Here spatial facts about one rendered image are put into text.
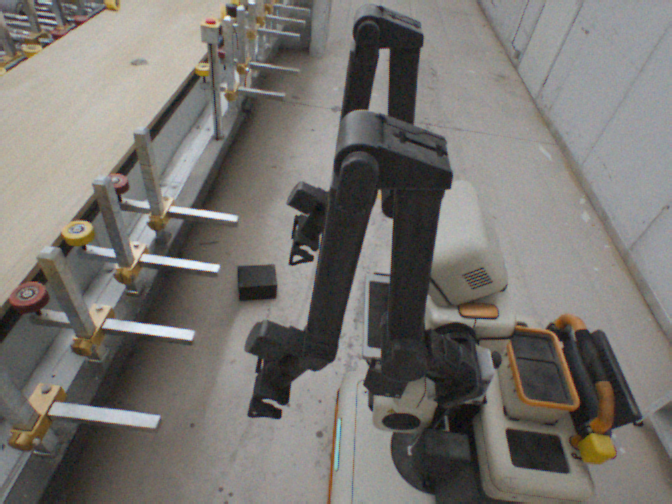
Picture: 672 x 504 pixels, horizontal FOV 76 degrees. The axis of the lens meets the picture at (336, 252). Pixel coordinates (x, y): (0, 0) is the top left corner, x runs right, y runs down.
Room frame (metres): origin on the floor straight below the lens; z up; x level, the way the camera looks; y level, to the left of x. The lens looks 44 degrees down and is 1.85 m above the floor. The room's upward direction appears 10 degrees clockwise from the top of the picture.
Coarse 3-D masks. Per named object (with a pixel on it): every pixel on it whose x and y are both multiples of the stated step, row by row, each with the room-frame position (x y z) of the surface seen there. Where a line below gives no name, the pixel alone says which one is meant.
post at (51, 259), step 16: (48, 256) 0.57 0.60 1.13; (64, 256) 0.60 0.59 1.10; (48, 272) 0.57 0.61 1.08; (64, 272) 0.58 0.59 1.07; (64, 288) 0.57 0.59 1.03; (64, 304) 0.57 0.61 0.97; (80, 304) 0.59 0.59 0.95; (80, 320) 0.57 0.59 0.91; (80, 336) 0.57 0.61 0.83; (96, 352) 0.57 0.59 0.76
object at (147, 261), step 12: (84, 252) 0.85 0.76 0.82; (96, 252) 0.86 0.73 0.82; (108, 252) 0.87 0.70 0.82; (144, 264) 0.86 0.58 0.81; (156, 264) 0.86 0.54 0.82; (168, 264) 0.86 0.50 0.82; (180, 264) 0.87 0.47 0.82; (192, 264) 0.88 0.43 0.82; (204, 264) 0.89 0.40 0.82; (216, 276) 0.87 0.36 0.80
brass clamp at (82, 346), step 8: (96, 304) 0.67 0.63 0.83; (96, 312) 0.65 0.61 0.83; (104, 312) 0.65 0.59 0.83; (112, 312) 0.67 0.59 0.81; (96, 320) 0.62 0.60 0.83; (104, 320) 0.63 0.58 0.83; (96, 328) 0.60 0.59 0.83; (96, 336) 0.58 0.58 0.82; (104, 336) 0.61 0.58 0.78; (72, 344) 0.55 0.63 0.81; (80, 344) 0.55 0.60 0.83; (88, 344) 0.55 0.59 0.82; (96, 344) 0.57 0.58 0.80; (80, 352) 0.54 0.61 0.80; (88, 352) 0.54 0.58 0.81
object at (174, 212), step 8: (128, 200) 1.13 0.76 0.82; (120, 208) 1.10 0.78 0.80; (128, 208) 1.10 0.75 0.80; (136, 208) 1.10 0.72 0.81; (144, 208) 1.11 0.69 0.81; (176, 208) 1.13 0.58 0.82; (184, 208) 1.14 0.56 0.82; (176, 216) 1.11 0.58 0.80; (184, 216) 1.11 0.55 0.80; (192, 216) 1.11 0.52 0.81; (200, 216) 1.11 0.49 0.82; (208, 216) 1.12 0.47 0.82; (216, 216) 1.13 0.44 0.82; (224, 216) 1.13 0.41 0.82; (232, 216) 1.14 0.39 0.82; (224, 224) 1.12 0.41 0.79; (232, 224) 1.12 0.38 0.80
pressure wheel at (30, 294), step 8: (16, 288) 0.62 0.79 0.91; (24, 288) 0.63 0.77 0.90; (32, 288) 0.64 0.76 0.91; (40, 288) 0.64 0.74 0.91; (16, 296) 0.60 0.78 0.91; (24, 296) 0.61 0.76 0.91; (32, 296) 0.61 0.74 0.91; (40, 296) 0.61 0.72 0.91; (48, 296) 0.63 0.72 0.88; (16, 304) 0.58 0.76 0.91; (24, 304) 0.58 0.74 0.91; (32, 304) 0.59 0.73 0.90; (40, 304) 0.60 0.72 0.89; (24, 312) 0.58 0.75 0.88; (32, 312) 0.58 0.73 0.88; (40, 312) 0.62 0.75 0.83
